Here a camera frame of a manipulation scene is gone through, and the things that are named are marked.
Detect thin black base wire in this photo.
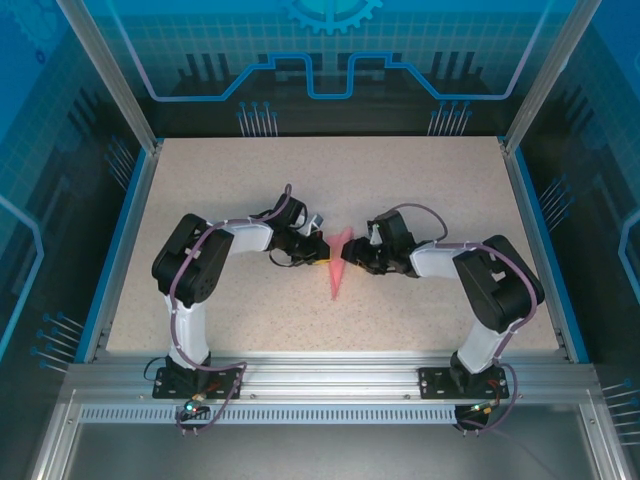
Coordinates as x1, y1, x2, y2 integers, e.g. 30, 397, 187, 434
142, 354, 172, 385

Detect aluminium side rail blue edge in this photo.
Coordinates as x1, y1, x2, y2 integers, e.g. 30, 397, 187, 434
82, 142, 164, 364
499, 142, 591, 364

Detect aluminium mounting rail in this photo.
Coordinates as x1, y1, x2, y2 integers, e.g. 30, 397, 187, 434
64, 349, 599, 391

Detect cable connector orange wires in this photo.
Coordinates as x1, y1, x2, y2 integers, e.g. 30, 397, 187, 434
467, 398, 502, 419

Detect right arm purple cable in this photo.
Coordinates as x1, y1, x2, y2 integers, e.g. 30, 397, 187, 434
392, 201, 540, 439

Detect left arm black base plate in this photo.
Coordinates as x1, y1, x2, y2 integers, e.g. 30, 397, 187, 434
152, 366, 245, 401

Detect pink cloth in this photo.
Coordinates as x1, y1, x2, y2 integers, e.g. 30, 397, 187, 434
327, 227, 357, 302

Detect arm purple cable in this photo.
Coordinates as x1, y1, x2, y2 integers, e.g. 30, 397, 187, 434
168, 183, 294, 437
392, 201, 540, 439

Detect slotted grey cable duct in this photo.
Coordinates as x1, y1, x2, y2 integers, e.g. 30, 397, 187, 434
77, 404, 464, 425

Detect cable connector green light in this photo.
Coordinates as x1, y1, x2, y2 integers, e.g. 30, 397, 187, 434
182, 393, 209, 419

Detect aluminium lower frame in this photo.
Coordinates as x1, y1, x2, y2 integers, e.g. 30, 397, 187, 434
29, 388, 636, 480

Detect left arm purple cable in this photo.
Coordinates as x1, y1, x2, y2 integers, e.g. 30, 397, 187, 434
168, 183, 294, 437

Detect blue printed enclosure panel gear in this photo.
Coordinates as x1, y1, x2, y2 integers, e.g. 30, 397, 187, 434
97, 0, 551, 139

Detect aluminium corner post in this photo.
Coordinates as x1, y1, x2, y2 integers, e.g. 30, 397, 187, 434
501, 0, 601, 156
54, 0, 164, 154

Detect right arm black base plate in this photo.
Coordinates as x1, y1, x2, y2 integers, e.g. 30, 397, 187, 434
417, 366, 507, 401

